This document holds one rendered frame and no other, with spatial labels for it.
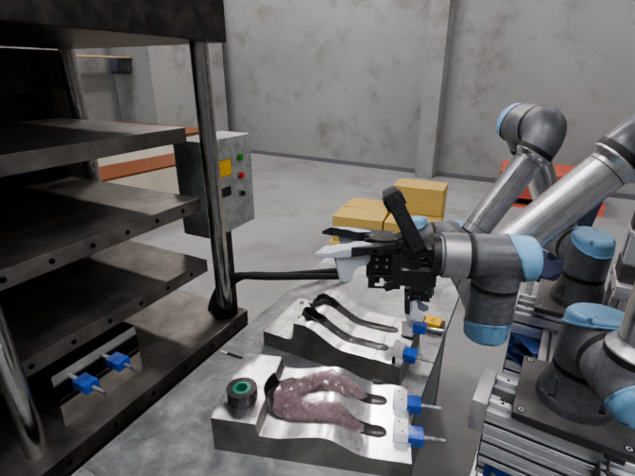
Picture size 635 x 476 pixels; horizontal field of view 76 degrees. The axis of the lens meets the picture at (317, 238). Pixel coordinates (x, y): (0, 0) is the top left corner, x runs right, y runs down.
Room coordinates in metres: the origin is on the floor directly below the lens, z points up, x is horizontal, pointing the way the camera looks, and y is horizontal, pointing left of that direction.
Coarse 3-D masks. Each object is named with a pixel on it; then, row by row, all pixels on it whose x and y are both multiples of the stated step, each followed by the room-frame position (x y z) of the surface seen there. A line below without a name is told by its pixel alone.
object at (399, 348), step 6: (396, 342) 1.07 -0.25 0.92; (402, 342) 1.07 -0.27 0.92; (396, 348) 1.04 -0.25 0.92; (402, 348) 1.04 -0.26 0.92; (408, 348) 1.05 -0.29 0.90; (414, 348) 1.05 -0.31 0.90; (396, 354) 1.03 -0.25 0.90; (402, 354) 1.03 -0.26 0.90; (408, 354) 1.02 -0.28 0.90; (414, 354) 1.02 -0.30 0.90; (408, 360) 1.02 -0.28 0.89; (414, 360) 1.01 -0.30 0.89; (420, 360) 1.02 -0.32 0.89; (426, 360) 1.01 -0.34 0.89
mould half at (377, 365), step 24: (288, 312) 1.33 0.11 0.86; (336, 312) 1.24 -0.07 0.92; (360, 312) 1.29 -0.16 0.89; (264, 336) 1.21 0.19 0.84; (288, 336) 1.18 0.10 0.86; (312, 336) 1.12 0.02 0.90; (336, 336) 1.13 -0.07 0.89; (360, 336) 1.14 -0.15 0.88; (384, 336) 1.14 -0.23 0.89; (312, 360) 1.12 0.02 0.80; (336, 360) 1.08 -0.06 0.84; (360, 360) 1.04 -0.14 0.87; (384, 360) 1.01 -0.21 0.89
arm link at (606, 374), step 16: (624, 320) 0.58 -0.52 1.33; (608, 336) 0.60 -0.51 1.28; (624, 336) 0.57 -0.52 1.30; (592, 352) 0.62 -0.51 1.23; (608, 352) 0.57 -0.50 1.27; (624, 352) 0.55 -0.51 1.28; (592, 368) 0.59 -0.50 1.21; (608, 368) 0.56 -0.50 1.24; (624, 368) 0.54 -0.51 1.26; (592, 384) 0.58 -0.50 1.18; (608, 384) 0.55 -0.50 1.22; (624, 384) 0.53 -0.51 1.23; (608, 400) 0.53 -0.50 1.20; (624, 400) 0.51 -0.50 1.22; (624, 416) 0.51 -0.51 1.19
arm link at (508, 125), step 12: (516, 108) 1.23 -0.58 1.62; (528, 108) 1.18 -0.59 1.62; (504, 120) 1.25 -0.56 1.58; (516, 120) 1.19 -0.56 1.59; (504, 132) 1.24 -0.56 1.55; (516, 132) 1.18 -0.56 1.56; (516, 144) 1.21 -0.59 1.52; (552, 168) 1.21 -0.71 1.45; (540, 180) 1.21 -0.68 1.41; (552, 180) 1.21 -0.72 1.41; (540, 192) 1.22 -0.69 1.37; (552, 240) 1.21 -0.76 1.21; (552, 252) 1.22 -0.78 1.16
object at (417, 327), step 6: (402, 324) 1.14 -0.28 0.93; (414, 324) 1.14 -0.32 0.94; (420, 324) 1.14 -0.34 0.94; (426, 324) 1.14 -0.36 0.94; (402, 330) 1.14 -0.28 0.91; (408, 330) 1.13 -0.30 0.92; (414, 330) 1.13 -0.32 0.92; (420, 330) 1.12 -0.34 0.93; (426, 330) 1.12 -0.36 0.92; (432, 330) 1.12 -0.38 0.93; (438, 330) 1.11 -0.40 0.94
